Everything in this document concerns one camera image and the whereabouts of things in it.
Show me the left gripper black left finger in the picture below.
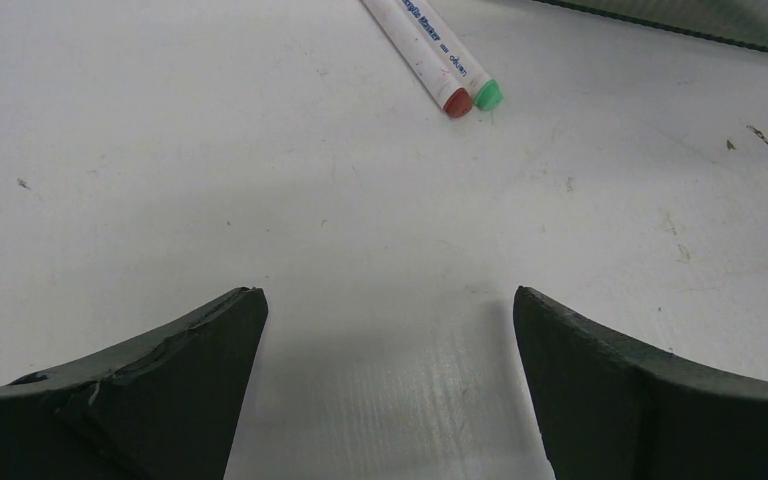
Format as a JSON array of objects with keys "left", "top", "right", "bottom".
[{"left": 0, "top": 288, "right": 268, "bottom": 479}]

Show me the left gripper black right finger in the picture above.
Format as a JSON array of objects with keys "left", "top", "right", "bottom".
[{"left": 513, "top": 287, "right": 768, "bottom": 479}]

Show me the brown marker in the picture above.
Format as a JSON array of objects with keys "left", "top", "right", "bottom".
[{"left": 363, "top": 0, "right": 473, "bottom": 118}]

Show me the clear grey drawer box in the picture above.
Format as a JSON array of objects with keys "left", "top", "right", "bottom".
[{"left": 554, "top": 0, "right": 768, "bottom": 53}]

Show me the green cap marker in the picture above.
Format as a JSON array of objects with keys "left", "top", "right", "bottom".
[{"left": 401, "top": 0, "right": 504, "bottom": 112}]

